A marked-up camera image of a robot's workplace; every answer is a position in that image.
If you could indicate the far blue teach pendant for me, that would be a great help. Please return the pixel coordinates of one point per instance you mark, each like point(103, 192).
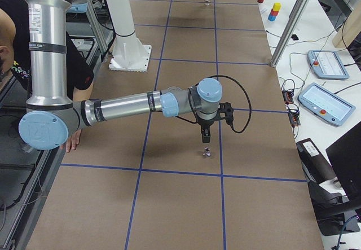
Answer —
point(327, 65)

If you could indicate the red toy block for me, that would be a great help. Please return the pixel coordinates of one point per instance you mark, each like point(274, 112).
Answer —
point(273, 13)

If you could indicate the blue teach pendant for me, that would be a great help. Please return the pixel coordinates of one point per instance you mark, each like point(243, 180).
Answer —
point(327, 65)
point(326, 105)

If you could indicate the person hand on table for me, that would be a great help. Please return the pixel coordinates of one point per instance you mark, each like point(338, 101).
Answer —
point(72, 142)

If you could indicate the orange circuit board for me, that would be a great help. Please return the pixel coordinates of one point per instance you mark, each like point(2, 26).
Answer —
point(293, 110)

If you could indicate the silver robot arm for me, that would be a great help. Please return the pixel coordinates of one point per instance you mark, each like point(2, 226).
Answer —
point(204, 97)

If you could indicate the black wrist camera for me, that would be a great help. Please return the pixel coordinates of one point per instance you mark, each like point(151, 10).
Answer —
point(225, 112)

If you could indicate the small black box device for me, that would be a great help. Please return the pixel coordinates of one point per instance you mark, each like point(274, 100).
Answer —
point(294, 37)

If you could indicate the yellow toy block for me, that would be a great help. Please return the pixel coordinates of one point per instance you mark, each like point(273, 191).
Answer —
point(276, 7)

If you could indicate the aluminium frame post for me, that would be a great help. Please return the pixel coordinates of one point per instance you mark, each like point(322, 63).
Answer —
point(294, 17)

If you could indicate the black monitor screen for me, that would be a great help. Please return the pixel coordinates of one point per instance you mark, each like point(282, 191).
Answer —
point(344, 156)

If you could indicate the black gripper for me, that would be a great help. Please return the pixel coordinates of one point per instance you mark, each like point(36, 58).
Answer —
point(205, 122)

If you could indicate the blue toy block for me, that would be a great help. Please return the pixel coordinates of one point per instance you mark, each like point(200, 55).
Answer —
point(271, 18)

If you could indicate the chrome angle pipe fitting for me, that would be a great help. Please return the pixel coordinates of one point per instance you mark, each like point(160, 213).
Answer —
point(207, 152)

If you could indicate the near blue teach pendant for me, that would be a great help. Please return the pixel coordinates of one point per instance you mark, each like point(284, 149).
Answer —
point(326, 105)

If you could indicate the standing person black shirt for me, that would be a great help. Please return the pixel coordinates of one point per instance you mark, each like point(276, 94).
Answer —
point(39, 52)

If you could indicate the black label printer box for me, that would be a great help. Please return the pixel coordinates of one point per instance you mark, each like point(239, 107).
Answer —
point(315, 163)

